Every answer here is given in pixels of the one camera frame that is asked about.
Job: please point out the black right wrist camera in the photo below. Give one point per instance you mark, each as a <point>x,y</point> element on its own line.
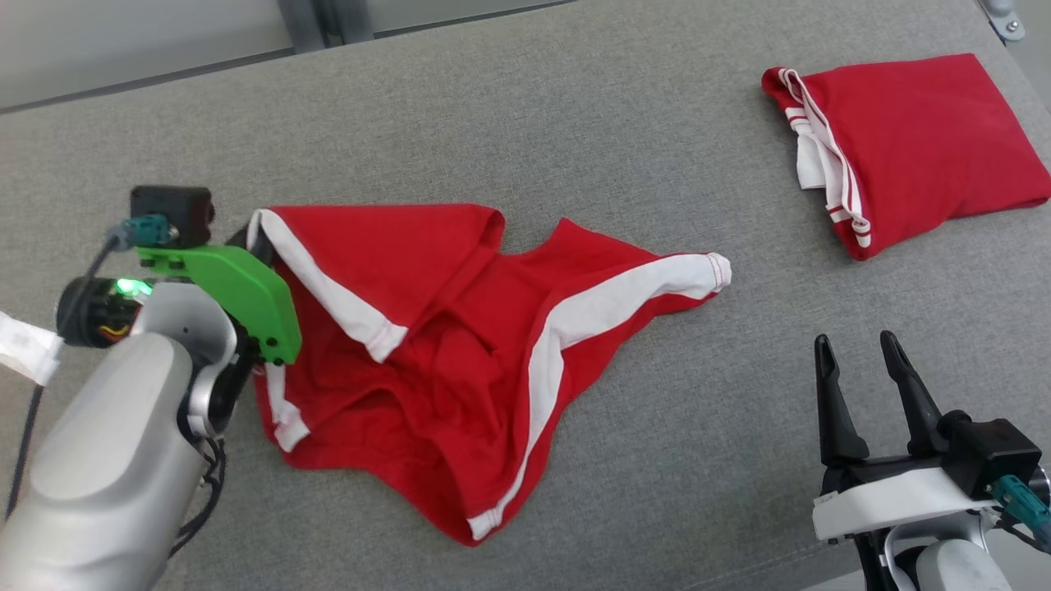
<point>998,451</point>

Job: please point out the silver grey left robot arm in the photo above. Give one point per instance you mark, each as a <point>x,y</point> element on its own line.
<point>107,460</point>

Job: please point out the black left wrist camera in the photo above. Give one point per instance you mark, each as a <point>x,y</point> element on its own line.
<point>176,205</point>

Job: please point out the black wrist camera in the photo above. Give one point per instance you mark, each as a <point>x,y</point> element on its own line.
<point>176,205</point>
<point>998,451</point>

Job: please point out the red basketball jersey white sleeves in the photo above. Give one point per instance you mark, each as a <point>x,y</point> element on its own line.
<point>928,139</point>

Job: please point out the red shorts white side stripes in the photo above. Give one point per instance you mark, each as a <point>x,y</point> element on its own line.
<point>460,369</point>

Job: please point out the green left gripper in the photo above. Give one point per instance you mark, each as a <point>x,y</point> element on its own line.
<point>246,287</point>

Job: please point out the grey wall base rail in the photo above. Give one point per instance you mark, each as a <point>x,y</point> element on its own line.
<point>164,78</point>

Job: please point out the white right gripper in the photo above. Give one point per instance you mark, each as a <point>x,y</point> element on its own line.
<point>895,501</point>

